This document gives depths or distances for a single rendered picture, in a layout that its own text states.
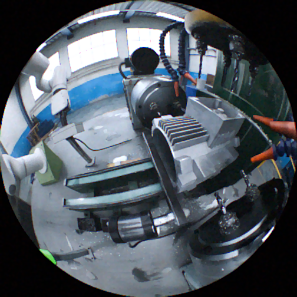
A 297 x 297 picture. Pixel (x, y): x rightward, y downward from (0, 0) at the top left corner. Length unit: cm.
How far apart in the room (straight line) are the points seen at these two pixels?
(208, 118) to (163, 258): 49
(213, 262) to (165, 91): 44
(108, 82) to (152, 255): 581
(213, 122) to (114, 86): 558
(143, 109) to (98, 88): 538
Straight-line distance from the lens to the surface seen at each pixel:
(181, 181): 16
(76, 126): 43
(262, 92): 39
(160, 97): 36
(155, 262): 47
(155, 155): 21
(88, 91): 579
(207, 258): 16
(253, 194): 25
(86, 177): 40
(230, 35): 18
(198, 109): 19
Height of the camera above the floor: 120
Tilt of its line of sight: 50 degrees down
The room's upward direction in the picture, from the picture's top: 5 degrees counter-clockwise
